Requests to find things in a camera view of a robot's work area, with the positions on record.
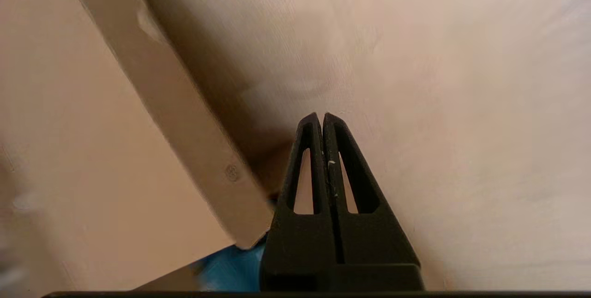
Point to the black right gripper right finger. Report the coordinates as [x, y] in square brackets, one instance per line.
[374, 247]

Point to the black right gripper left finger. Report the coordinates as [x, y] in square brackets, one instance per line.
[295, 247]

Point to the dark blue rubber slipper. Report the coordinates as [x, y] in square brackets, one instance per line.
[231, 268]

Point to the brown cardboard box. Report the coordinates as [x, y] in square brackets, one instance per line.
[115, 150]

